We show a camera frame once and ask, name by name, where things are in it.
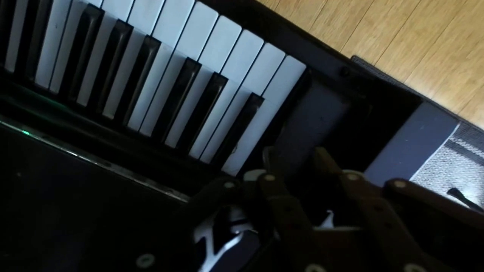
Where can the black piano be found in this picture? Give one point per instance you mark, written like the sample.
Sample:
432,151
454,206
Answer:
152,100

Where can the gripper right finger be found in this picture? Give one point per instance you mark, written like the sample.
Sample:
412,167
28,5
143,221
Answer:
373,221

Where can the grey textured rug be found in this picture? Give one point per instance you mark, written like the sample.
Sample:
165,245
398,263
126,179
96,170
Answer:
454,164

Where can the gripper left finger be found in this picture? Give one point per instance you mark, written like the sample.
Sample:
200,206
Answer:
289,216

